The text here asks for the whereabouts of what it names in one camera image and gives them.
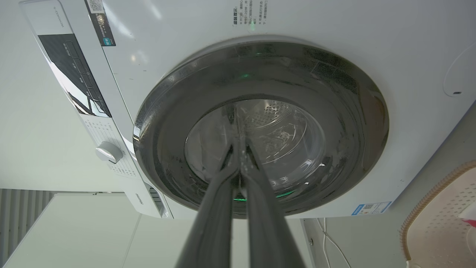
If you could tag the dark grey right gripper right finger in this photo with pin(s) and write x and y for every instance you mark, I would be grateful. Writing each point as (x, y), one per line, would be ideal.
(267, 223)

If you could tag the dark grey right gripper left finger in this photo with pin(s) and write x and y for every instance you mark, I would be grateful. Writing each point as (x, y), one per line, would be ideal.
(212, 216)

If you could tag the cream perforated laundry basket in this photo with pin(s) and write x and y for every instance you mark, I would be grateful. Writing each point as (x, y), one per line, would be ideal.
(442, 227)

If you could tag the round dark washing machine door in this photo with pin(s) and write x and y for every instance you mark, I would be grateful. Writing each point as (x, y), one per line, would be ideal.
(334, 123)

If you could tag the silver washing machine control knob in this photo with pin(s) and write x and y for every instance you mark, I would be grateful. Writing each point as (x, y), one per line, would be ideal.
(108, 152)

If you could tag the white cabinet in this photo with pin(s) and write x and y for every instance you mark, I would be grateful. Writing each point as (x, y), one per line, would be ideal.
(85, 232)

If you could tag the white front-load washing machine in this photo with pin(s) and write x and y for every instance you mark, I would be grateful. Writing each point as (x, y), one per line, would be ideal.
(156, 74)

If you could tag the grey ribbed radiator panel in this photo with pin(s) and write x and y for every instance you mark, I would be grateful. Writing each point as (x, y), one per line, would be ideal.
(18, 219)

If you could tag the pink and white cloth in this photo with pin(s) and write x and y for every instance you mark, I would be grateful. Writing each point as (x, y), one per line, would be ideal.
(469, 216)

